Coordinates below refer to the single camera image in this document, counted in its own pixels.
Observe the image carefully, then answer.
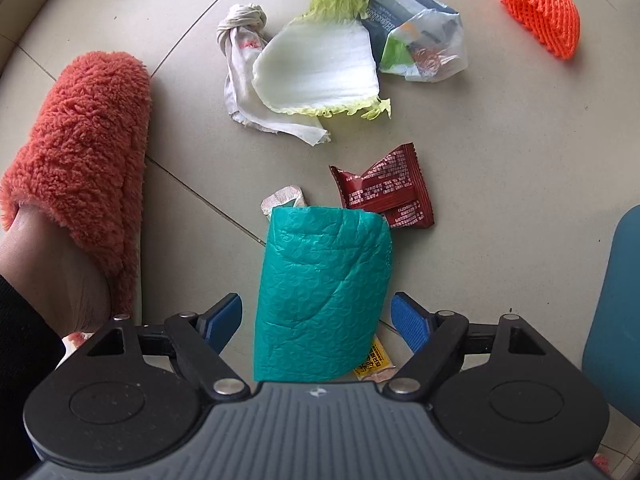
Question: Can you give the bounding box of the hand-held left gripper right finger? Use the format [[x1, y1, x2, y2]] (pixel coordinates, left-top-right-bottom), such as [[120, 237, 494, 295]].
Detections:
[[382, 291, 576, 402]]

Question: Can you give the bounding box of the yellow sauce sachet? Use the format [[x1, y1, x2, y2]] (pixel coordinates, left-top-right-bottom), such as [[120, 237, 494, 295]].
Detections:
[[352, 337, 397, 384]]

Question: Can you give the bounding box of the clear plastic package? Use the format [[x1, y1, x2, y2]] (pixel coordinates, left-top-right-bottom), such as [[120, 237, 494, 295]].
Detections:
[[328, 0, 471, 84]]

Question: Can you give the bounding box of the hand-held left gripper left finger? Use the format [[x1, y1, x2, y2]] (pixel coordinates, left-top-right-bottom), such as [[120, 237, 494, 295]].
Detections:
[[60, 293, 250, 402]]

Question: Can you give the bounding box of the orange fuzzy slipper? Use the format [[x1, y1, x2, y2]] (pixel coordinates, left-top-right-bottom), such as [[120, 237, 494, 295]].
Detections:
[[0, 51, 152, 322]]

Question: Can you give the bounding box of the small white pink wrapper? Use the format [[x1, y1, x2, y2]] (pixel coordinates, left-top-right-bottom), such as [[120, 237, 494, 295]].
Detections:
[[260, 185, 307, 221]]

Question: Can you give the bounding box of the person's leg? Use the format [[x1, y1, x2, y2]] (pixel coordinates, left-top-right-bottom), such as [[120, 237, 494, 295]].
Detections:
[[0, 204, 114, 480]]

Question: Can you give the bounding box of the white tissue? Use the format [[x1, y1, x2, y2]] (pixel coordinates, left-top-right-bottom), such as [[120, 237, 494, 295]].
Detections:
[[216, 3, 332, 147]]

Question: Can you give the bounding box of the teal plastic trash bin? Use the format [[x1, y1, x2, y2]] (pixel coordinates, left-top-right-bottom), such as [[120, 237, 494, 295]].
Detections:
[[581, 204, 640, 412]]

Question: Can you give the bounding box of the green bubble mailer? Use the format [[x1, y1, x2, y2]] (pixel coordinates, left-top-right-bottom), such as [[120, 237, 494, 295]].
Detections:
[[252, 205, 394, 383]]

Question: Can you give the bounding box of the napa cabbage leaf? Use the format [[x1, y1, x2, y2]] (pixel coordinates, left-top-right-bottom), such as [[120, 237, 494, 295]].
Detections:
[[251, 0, 393, 121]]

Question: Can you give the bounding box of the orange foam fruit net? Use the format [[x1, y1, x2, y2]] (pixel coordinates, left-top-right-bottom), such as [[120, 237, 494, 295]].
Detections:
[[493, 0, 581, 60]]

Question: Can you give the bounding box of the dark red snack wrapper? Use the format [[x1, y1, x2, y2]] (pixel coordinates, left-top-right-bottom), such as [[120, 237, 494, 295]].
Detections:
[[328, 142, 435, 231]]

